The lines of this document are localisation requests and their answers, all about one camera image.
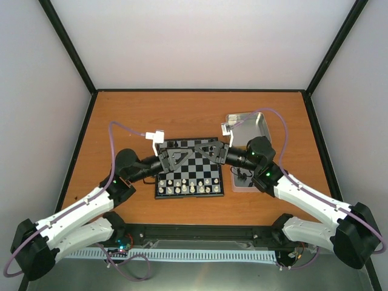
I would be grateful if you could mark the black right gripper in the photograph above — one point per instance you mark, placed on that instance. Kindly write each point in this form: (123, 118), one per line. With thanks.
(214, 157)

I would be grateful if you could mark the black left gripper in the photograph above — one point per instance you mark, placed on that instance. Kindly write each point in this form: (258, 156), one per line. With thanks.
(172, 165)

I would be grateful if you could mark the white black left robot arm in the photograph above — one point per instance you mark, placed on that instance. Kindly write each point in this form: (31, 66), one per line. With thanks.
(38, 246)

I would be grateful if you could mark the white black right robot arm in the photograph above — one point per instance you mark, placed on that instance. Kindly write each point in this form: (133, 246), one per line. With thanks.
(350, 232)

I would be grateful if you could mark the black chess pieces in tin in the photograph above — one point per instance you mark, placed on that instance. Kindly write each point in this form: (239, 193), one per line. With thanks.
(244, 178)

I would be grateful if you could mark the black white chessboard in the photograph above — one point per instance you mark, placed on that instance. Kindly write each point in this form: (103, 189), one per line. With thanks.
(196, 168)

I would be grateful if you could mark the gold metal tin lid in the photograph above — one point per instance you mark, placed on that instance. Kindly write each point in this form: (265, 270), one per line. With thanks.
(255, 125)

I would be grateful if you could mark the pink metal tin base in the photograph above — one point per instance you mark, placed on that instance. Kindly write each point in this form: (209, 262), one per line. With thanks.
(236, 189)

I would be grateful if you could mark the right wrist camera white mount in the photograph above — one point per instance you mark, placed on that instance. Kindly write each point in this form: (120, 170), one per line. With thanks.
(227, 130)

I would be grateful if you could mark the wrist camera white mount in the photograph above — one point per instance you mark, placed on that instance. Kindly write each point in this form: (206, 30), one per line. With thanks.
(227, 130)
(156, 137)

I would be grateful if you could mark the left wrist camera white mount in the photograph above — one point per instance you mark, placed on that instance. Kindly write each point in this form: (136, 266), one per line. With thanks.
(156, 137)

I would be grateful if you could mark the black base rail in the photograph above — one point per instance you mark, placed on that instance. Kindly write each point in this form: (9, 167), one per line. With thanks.
(143, 232)

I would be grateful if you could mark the light blue cable duct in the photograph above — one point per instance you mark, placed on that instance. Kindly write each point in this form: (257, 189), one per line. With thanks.
(195, 256)

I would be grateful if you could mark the black frame post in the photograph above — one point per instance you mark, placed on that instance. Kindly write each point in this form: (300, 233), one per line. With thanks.
(67, 43)
(346, 27)

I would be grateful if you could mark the black left frame post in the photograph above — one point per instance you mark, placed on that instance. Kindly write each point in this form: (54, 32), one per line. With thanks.
(67, 43)

